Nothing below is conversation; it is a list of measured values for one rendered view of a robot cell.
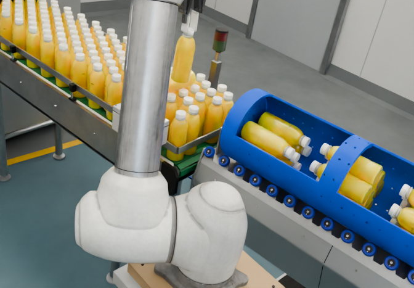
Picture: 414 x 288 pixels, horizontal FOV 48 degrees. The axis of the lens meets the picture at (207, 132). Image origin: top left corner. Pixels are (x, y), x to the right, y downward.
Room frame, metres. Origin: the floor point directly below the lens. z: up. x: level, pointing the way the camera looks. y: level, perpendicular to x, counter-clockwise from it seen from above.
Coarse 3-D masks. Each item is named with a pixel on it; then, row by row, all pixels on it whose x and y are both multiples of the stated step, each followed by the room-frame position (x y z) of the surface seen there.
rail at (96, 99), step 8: (0, 40) 2.25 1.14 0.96; (8, 40) 2.22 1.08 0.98; (16, 48) 2.16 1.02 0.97; (24, 56) 2.12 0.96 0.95; (32, 56) 2.08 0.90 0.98; (40, 64) 2.03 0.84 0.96; (56, 72) 1.96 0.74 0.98; (64, 80) 1.92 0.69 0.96; (80, 88) 1.85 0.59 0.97; (88, 96) 1.82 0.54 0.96; (96, 96) 1.79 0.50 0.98; (104, 104) 1.75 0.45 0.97; (112, 112) 1.72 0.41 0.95; (168, 144) 1.52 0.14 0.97; (176, 152) 1.50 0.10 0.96
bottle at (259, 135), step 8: (248, 128) 1.48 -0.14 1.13; (256, 128) 1.47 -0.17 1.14; (264, 128) 1.48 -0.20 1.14; (248, 136) 1.46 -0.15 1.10; (256, 136) 1.45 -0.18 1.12; (264, 136) 1.44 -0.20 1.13; (272, 136) 1.43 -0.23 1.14; (280, 136) 1.45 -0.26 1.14; (256, 144) 1.44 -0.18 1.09; (264, 144) 1.42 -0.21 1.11; (272, 144) 1.41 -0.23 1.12; (280, 144) 1.40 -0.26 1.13; (272, 152) 1.40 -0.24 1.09; (280, 152) 1.39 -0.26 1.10
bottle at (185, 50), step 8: (184, 40) 1.60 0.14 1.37; (192, 40) 1.61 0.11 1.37; (176, 48) 1.61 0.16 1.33; (184, 48) 1.59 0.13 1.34; (192, 48) 1.60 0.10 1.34; (176, 56) 1.60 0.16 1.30; (184, 56) 1.59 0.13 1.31; (192, 56) 1.61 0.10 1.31; (176, 64) 1.60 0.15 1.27; (184, 64) 1.59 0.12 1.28; (176, 72) 1.60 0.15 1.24; (184, 72) 1.60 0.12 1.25; (176, 80) 1.60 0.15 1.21; (184, 80) 1.60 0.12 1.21
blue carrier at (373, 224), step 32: (256, 96) 1.54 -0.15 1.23; (224, 128) 1.46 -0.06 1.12; (320, 128) 1.53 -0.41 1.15; (256, 160) 1.37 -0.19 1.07; (320, 160) 1.51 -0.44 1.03; (352, 160) 1.25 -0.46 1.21; (384, 160) 1.39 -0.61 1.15; (320, 192) 1.22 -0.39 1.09; (384, 192) 1.36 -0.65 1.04; (352, 224) 1.16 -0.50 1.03; (384, 224) 1.10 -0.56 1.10
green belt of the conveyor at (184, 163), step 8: (0, 48) 2.28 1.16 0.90; (24, 64) 2.14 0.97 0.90; (40, 72) 2.08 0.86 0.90; (48, 80) 2.01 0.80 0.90; (64, 88) 1.96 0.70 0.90; (104, 112) 1.80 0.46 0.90; (200, 144) 1.68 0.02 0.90; (208, 144) 1.69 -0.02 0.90; (216, 144) 1.70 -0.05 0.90; (200, 152) 1.62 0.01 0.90; (184, 160) 1.54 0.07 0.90; (192, 160) 1.56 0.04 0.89; (192, 168) 1.54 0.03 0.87
